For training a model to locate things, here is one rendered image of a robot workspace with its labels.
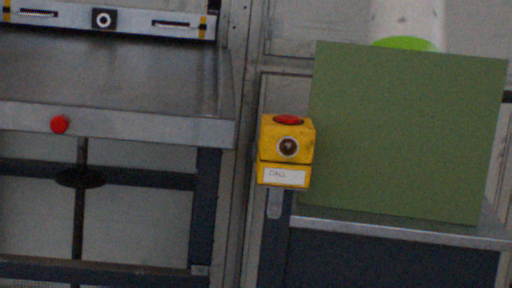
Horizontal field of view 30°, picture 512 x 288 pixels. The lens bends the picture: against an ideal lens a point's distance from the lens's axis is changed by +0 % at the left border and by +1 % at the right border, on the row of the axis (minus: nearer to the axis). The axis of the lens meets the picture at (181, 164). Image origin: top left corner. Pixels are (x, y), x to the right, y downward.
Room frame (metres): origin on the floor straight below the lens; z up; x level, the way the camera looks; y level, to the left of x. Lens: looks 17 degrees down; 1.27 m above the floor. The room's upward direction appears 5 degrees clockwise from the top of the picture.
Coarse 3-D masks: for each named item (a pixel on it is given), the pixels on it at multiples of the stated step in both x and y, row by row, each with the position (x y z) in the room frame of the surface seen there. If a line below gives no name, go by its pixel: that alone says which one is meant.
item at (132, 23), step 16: (0, 0) 2.32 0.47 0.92; (32, 0) 2.32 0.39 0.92; (48, 0) 2.33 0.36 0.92; (0, 16) 2.32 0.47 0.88; (32, 16) 2.32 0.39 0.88; (64, 16) 2.32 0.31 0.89; (80, 16) 2.32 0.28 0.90; (128, 16) 2.31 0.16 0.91; (144, 16) 2.31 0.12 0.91; (160, 16) 2.31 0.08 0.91; (176, 16) 2.31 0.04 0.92; (208, 16) 2.31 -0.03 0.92; (128, 32) 2.32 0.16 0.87; (144, 32) 2.31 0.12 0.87; (160, 32) 2.31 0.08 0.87; (176, 32) 2.31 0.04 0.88; (208, 32) 2.31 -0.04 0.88
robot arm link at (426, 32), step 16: (384, 0) 1.67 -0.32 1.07; (400, 0) 1.65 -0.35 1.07; (416, 0) 1.65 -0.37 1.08; (432, 0) 1.66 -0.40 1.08; (384, 16) 1.65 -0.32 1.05; (400, 16) 1.63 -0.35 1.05; (416, 16) 1.63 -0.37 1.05; (432, 16) 1.64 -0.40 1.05; (368, 32) 1.67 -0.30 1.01; (384, 32) 1.62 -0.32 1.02; (400, 32) 1.61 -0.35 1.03; (416, 32) 1.60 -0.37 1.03; (432, 32) 1.62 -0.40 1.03; (416, 48) 1.59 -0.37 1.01; (432, 48) 1.60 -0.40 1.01
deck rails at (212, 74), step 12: (204, 48) 2.28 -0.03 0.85; (216, 48) 2.30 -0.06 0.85; (204, 60) 2.13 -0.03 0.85; (216, 60) 2.15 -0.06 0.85; (204, 72) 2.00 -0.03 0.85; (216, 72) 2.01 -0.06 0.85; (204, 84) 1.88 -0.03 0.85; (216, 84) 1.89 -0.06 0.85; (204, 96) 1.78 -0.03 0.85; (216, 96) 1.79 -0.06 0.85; (204, 108) 1.68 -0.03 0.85; (216, 108) 1.69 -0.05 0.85
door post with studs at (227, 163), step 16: (224, 0) 2.32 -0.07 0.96; (240, 0) 2.32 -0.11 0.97; (224, 16) 2.31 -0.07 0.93; (240, 16) 2.32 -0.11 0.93; (224, 32) 2.32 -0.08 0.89; (240, 32) 2.32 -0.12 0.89; (240, 48) 2.32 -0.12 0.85; (240, 64) 2.32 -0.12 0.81; (240, 80) 2.32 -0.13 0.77; (240, 96) 2.32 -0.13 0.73; (224, 160) 2.32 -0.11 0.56; (224, 176) 2.32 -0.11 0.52; (224, 192) 2.32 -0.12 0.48; (224, 208) 2.32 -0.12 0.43; (224, 224) 2.32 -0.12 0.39; (224, 240) 2.32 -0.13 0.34; (224, 256) 2.32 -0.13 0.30
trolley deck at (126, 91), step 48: (0, 48) 2.09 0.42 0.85; (48, 48) 2.13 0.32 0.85; (96, 48) 2.18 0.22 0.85; (144, 48) 2.23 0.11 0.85; (192, 48) 2.29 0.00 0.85; (0, 96) 1.66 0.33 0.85; (48, 96) 1.69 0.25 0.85; (96, 96) 1.72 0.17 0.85; (144, 96) 1.75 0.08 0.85; (192, 96) 1.79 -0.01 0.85; (192, 144) 1.64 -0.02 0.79
